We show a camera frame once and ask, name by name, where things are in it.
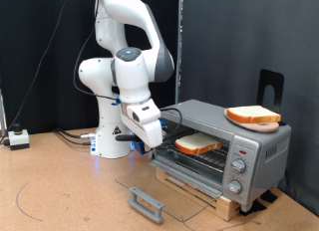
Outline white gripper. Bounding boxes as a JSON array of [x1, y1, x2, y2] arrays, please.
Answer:
[[121, 98, 164, 149]]

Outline white bread slice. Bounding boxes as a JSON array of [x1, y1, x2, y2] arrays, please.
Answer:
[[226, 105, 282, 123], [174, 132, 223, 155]]

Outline silver oven temperature knob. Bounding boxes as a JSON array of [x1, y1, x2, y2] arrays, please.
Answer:
[[231, 158, 247, 174]]

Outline silver oven timer knob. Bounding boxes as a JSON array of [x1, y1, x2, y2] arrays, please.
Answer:
[[226, 179, 243, 195]]

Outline silver toaster oven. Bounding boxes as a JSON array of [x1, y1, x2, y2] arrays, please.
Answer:
[[148, 99, 293, 213]]

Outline vertical metal pole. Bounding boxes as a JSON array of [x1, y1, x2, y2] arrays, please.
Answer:
[[174, 0, 184, 105]]

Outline round pinkish wooden plate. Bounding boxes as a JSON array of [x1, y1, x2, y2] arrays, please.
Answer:
[[223, 108, 280, 133]]

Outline wooden pallet base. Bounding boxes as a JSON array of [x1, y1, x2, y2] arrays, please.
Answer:
[[155, 167, 242, 223]]

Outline black metal bookend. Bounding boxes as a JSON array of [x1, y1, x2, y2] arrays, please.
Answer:
[[257, 69, 287, 126]]

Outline emergency stop button box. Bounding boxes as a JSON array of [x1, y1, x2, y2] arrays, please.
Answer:
[[8, 122, 30, 151]]

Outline black tape patch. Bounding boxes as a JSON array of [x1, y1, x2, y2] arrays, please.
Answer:
[[259, 189, 279, 204]]

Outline cable with silver connector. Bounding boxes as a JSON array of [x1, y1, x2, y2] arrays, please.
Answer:
[[53, 127, 97, 139]]

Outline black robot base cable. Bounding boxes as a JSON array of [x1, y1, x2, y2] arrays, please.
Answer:
[[56, 130, 94, 146]]

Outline wire oven rack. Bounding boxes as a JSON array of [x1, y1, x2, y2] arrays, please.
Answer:
[[156, 127, 231, 174]]

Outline black camera cable on arm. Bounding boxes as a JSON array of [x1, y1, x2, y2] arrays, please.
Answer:
[[73, 25, 183, 134]]

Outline thin black hanging cable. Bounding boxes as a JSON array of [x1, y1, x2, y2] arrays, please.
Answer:
[[0, 0, 74, 146]]

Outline metal frame leg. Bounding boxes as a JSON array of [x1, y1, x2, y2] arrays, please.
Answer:
[[0, 88, 8, 136]]

